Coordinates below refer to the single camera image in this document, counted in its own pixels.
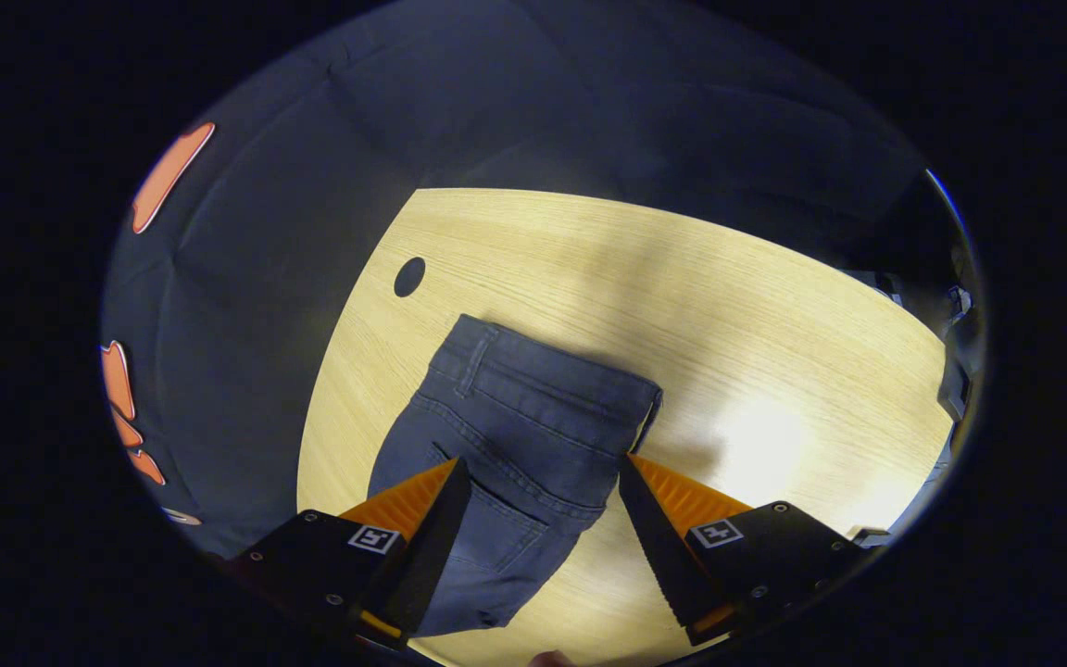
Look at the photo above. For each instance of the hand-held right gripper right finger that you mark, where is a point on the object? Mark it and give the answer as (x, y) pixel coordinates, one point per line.
(659, 556)

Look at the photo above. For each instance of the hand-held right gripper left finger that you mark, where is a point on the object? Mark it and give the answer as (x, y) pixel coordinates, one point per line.
(436, 556)

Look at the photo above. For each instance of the dark denim jeans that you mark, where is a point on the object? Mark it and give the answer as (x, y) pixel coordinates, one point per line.
(533, 426)

